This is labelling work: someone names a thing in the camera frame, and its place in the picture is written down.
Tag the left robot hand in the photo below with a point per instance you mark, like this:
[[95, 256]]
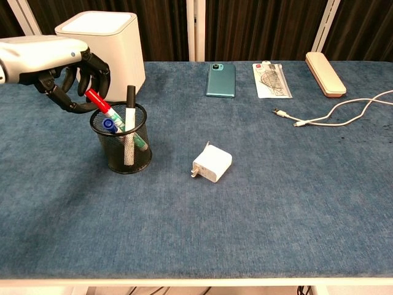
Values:
[[40, 56]]

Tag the red-capped marker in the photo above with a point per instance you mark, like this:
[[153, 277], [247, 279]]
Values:
[[101, 103]]

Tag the blue-capped marker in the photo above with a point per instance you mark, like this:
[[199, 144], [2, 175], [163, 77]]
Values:
[[109, 124]]

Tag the black-capped white marker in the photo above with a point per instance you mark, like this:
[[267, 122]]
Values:
[[129, 113]]

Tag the black mesh pen holder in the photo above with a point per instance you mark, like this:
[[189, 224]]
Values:
[[124, 158]]

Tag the white square bin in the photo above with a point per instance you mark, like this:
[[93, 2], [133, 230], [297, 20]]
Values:
[[122, 58]]

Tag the teal smartphone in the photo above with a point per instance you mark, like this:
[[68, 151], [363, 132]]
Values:
[[220, 81]]

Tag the white power adapter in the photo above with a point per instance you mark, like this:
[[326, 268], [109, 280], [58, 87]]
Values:
[[213, 167]]

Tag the clear plastic zip bag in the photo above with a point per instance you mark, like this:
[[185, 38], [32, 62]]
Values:
[[271, 81]]

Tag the blue fabric table mat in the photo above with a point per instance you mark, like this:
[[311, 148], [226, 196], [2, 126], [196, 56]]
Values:
[[245, 209]]

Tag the beige pencil case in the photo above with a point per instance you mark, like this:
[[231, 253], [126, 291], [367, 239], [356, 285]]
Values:
[[325, 78]]

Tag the white frame post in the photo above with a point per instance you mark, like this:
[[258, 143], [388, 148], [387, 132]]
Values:
[[195, 29], [325, 24], [24, 17]]

